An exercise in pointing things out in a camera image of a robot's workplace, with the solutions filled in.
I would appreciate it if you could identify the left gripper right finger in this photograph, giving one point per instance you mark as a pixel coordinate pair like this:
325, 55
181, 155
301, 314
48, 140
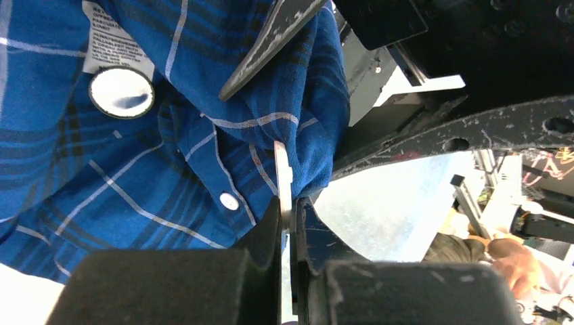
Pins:
333, 284

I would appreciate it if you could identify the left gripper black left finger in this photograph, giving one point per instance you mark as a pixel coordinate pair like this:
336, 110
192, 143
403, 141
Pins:
237, 285

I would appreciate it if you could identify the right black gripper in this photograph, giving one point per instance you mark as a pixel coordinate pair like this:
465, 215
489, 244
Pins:
515, 59

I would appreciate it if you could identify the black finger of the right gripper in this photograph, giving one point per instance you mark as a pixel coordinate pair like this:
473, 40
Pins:
286, 18

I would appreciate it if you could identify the blue plaid shirt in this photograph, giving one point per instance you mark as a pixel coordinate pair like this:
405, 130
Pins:
193, 172

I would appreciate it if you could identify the round colourful badge brooch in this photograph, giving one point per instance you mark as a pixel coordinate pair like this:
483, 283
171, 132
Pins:
121, 92

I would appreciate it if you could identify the person hand in background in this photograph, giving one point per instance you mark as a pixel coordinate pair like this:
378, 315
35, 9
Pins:
516, 264

